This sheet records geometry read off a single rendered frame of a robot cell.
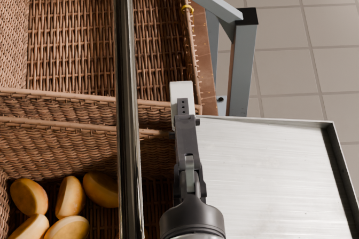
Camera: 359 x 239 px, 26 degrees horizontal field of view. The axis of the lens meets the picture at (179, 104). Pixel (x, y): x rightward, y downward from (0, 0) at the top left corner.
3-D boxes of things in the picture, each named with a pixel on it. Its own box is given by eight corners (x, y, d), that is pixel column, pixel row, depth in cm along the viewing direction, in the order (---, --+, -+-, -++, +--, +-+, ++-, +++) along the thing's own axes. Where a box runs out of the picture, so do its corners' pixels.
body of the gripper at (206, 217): (160, 231, 85) (156, 160, 90) (161, 265, 91) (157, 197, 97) (228, 227, 85) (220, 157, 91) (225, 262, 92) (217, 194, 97)
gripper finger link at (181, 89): (172, 127, 98) (172, 124, 98) (169, 85, 103) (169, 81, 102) (195, 126, 98) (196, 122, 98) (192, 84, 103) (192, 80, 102)
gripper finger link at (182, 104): (178, 135, 97) (178, 120, 94) (176, 103, 100) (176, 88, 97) (190, 134, 97) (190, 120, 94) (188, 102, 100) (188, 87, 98)
